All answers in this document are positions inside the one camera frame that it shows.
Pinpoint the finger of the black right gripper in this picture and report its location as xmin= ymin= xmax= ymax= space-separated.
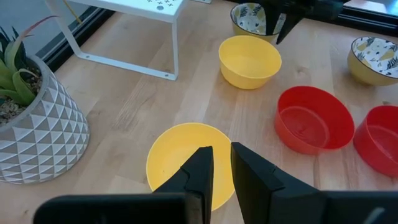
xmin=275 ymin=12 xmax=304 ymax=45
xmin=264 ymin=2 xmax=283 ymax=36

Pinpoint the green succulent plant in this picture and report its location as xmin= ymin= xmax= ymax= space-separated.
xmin=0 ymin=15 xmax=60 ymax=106

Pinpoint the patterned white bowl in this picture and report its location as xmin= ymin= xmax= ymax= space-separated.
xmin=229 ymin=2 xmax=287 ymax=44

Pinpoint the grey triangle-pattern plant pot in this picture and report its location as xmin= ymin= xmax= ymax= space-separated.
xmin=0 ymin=55 xmax=91 ymax=185

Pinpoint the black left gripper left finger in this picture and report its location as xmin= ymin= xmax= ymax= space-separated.
xmin=32 ymin=146 xmax=215 ymax=224

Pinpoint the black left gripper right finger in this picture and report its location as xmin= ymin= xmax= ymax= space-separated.
xmin=230 ymin=142 xmax=398 ymax=224

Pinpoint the yellow cable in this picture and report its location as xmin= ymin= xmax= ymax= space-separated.
xmin=63 ymin=0 xmax=83 ymax=25

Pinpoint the red plastic bowl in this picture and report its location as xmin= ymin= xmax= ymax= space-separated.
xmin=274 ymin=86 xmax=355 ymax=156
xmin=353 ymin=105 xmax=398 ymax=178

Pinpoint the white perforated metal shelf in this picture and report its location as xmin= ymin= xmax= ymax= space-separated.
xmin=45 ymin=0 xmax=187 ymax=81

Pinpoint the yellow patterned ceramic bowl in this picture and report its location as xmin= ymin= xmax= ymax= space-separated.
xmin=347 ymin=36 xmax=398 ymax=87

